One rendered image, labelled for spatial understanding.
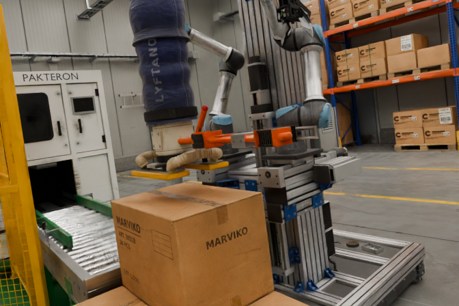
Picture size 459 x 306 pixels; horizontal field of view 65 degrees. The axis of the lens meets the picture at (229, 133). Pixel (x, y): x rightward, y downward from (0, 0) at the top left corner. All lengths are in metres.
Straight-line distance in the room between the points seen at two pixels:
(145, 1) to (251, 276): 1.13
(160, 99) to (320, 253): 1.38
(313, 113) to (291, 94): 0.36
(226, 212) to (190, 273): 0.24
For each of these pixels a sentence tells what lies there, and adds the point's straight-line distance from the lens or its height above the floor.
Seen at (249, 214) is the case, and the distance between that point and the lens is 1.41.
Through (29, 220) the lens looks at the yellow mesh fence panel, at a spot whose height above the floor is 0.79.
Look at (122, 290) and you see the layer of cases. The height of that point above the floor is 0.54.
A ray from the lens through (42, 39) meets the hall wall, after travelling 11.22.
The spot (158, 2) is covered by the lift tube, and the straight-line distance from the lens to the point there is 1.51.
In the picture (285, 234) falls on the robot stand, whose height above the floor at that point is 0.56.
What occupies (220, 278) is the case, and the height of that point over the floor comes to 0.69.
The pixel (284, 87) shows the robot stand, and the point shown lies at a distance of 2.04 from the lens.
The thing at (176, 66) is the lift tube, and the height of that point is 1.48.
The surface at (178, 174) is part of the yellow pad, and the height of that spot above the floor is 1.07.
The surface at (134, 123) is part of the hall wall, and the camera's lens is 11.77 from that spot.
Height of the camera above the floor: 1.26
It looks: 3 degrees down
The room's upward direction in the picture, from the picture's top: 7 degrees counter-clockwise
